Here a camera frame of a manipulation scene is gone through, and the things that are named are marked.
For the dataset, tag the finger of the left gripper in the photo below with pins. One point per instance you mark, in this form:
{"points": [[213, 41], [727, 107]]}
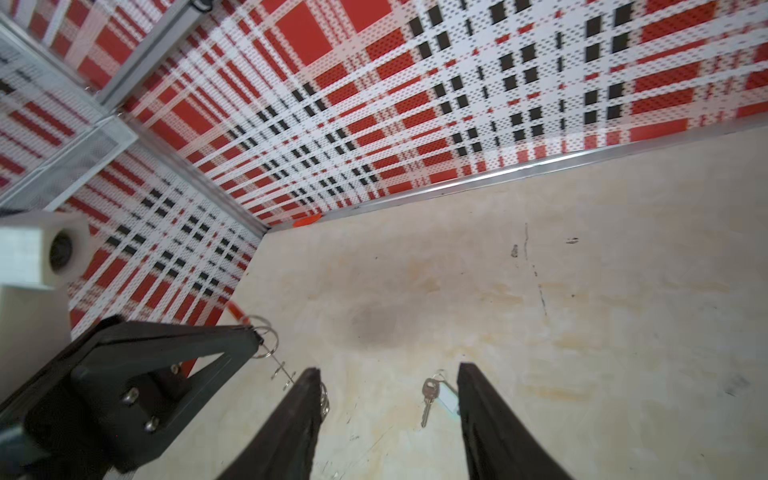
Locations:
{"points": [[145, 382]]}

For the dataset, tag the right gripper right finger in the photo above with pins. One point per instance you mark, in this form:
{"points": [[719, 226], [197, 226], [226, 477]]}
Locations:
{"points": [[497, 444]]}

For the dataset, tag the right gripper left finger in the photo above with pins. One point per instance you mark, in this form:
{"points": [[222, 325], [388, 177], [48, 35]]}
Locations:
{"points": [[284, 447]]}

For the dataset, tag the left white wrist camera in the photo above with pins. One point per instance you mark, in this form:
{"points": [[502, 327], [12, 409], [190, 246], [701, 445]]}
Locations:
{"points": [[42, 253]]}

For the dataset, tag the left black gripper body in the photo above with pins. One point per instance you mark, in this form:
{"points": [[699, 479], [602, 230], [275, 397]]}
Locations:
{"points": [[49, 430]]}

